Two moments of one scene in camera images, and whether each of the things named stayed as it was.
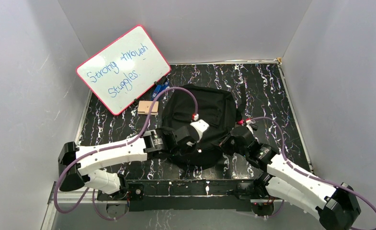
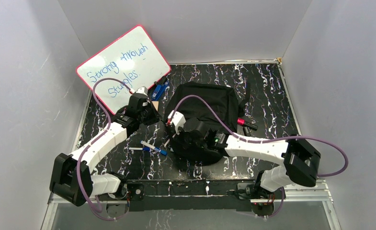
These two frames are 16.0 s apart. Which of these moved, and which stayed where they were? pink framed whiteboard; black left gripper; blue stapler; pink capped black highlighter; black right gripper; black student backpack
Moved: black left gripper; black student backpack; black right gripper
Stayed: pink capped black highlighter; blue stapler; pink framed whiteboard
